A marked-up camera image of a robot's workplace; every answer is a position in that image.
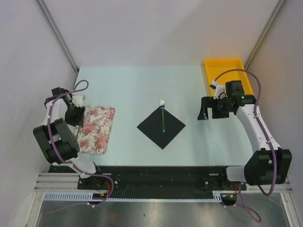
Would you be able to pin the white slotted cable duct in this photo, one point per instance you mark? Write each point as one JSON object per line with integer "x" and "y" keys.
{"x": 68, "y": 196}

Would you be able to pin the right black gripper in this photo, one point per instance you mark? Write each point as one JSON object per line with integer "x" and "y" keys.
{"x": 208, "y": 102}

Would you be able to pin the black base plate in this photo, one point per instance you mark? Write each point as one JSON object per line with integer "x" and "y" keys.
{"x": 159, "y": 182}

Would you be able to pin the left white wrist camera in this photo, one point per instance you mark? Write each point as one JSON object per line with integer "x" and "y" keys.
{"x": 78, "y": 99}

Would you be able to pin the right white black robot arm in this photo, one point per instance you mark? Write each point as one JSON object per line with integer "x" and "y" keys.
{"x": 269, "y": 162}

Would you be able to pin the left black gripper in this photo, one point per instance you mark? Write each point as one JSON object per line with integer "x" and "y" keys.
{"x": 78, "y": 119}

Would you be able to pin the iridescent rainbow fork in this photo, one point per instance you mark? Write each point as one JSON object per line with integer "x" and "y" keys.
{"x": 162, "y": 106}

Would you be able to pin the yellow plastic bin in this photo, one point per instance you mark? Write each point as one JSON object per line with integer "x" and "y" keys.
{"x": 214, "y": 67}

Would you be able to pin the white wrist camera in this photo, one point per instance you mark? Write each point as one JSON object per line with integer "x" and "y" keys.
{"x": 78, "y": 99}
{"x": 219, "y": 90}

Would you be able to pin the floral pattern tray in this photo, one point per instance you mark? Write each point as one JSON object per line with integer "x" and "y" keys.
{"x": 93, "y": 136}

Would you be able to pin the aluminium frame rail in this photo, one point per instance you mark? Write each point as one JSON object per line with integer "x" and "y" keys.
{"x": 56, "y": 182}

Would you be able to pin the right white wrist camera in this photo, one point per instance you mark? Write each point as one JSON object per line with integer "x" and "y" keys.
{"x": 219, "y": 90}

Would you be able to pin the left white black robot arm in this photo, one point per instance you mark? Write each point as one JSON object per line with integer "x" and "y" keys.
{"x": 56, "y": 140}

